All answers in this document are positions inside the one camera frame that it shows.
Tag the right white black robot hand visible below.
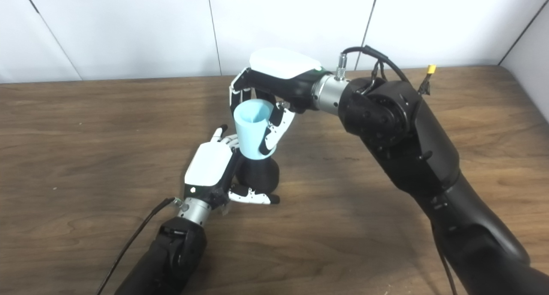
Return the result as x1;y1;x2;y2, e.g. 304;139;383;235
229;48;333;155

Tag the yellow and black cable plug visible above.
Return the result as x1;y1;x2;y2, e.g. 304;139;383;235
418;64;437;94

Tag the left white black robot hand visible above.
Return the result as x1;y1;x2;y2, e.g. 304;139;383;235
184;124;281;214

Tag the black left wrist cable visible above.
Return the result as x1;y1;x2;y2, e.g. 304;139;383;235
95;196;189;295

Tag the light blue cup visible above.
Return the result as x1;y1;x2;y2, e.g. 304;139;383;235
233;99;277;160

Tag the black funnel-shaped nozzle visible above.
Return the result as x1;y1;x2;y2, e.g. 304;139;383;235
235;151;280;196

